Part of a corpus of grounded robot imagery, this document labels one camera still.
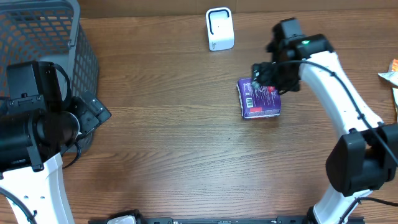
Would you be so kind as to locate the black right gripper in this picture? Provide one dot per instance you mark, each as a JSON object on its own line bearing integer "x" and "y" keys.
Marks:
{"x": 260, "y": 77}

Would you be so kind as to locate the purple red snack pack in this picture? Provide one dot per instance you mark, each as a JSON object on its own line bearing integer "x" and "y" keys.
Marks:
{"x": 263, "y": 102}

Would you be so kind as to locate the white tube gold cap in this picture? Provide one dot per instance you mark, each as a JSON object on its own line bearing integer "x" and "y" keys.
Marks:
{"x": 391, "y": 77}

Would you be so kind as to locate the yellow snack bag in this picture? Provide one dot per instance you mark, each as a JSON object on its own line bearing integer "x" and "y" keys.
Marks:
{"x": 395, "y": 97}

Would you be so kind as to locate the orange small snack pack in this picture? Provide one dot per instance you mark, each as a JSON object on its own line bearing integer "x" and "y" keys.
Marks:
{"x": 393, "y": 66}

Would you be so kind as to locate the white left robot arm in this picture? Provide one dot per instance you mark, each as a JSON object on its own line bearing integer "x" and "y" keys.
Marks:
{"x": 39, "y": 127}

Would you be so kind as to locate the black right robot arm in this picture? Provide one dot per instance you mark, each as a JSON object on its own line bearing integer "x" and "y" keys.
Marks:
{"x": 365, "y": 155}

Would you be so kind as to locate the white barcode scanner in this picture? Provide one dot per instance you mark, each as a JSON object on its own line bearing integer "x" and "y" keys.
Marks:
{"x": 219, "y": 24}

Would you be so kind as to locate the dark grey plastic basket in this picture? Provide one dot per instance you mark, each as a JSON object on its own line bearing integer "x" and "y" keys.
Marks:
{"x": 48, "y": 31}

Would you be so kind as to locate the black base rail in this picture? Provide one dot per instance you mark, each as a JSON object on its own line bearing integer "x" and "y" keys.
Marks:
{"x": 135, "y": 216}

